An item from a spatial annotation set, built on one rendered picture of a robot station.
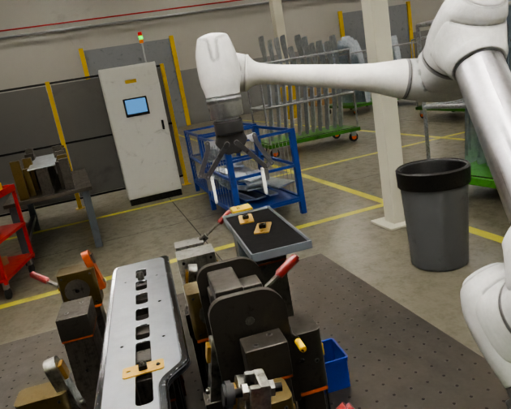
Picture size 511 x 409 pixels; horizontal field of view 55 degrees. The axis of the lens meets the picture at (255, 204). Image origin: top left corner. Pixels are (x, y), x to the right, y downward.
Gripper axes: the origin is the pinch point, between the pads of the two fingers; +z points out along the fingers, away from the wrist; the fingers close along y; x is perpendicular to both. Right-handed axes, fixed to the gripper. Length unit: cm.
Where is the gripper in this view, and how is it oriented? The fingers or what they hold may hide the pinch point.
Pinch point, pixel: (240, 193)
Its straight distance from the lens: 133.2
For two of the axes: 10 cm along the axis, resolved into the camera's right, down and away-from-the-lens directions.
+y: -9.8, 1.9, -0.6
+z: 1.7, 9.5, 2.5
